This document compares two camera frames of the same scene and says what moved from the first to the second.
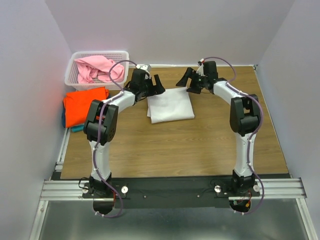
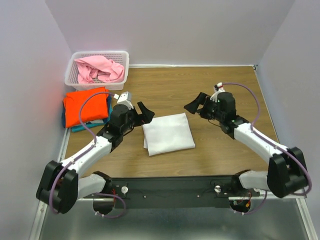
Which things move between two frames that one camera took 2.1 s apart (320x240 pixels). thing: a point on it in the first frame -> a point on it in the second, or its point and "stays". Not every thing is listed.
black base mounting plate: [186, 192] stays
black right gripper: [189, 73] -> [201, 98]
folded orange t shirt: [77, 104] stays
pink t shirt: [89, 68] stays
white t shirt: [173, 104] -> [167, 134]
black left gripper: [156, 89] -> [147, 115]
